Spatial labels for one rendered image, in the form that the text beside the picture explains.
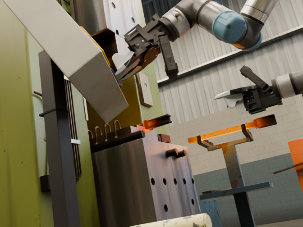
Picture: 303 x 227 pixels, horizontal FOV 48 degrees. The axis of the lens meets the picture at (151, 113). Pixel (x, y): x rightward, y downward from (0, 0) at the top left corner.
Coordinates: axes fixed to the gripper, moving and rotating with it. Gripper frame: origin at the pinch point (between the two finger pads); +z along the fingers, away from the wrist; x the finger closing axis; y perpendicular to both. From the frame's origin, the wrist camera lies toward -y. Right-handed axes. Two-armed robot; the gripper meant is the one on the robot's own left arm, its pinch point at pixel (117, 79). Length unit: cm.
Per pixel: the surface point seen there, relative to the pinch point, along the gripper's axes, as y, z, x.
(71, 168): -13.6, 21.7, 9.5
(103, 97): -5.5, 6.1, 9.7
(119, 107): -5.5, 4.2, -2.9
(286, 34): 111, -464, -692
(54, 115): -2.4, 17.2, 11.9
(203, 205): -50, -18, -402
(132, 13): 43, -31, -52
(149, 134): -6.2, -0.5, -47.6
